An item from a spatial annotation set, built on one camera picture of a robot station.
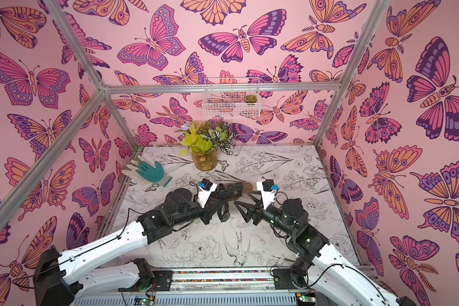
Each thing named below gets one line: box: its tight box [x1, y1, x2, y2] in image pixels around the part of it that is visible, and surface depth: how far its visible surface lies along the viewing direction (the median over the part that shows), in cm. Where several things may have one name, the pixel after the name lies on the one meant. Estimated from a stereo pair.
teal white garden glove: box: [121, 156, 173, 187], surface depth 109 cm
